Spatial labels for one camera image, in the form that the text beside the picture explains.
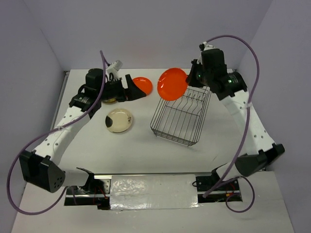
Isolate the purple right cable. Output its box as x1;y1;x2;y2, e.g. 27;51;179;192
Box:
203;35;260;214

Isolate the grey wire dish rack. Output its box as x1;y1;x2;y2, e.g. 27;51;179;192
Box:
150;87;211;147

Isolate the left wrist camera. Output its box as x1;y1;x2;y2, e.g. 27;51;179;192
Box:
107;60;123;72

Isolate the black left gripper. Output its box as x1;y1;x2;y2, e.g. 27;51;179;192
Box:
98;74;146;102

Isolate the orange plate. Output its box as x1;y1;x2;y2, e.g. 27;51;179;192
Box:
133;77;153;95

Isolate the cream plate with flowers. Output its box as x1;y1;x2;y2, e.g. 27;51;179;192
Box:
105;108;133;133

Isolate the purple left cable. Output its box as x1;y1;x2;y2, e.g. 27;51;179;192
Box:
6;50;109;216

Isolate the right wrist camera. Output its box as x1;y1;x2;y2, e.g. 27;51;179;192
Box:
199;42;216;51

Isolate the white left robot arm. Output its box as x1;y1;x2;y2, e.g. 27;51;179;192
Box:
19;68;147;194

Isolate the orange plate end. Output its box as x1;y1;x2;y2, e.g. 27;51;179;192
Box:
157;67;188;101

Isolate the yellow patterned plate front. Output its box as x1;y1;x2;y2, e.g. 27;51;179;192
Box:
102;99;117;105

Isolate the purple cable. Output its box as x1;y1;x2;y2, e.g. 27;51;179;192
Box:
203;35;260;214
6;50;109;216

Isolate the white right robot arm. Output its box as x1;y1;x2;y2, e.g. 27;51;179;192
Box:
187;44;285;190

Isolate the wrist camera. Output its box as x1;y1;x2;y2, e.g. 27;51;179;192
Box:
107;60;123;72
199;42;216;51

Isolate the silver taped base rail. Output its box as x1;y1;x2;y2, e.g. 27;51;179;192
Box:
64;173;242;211

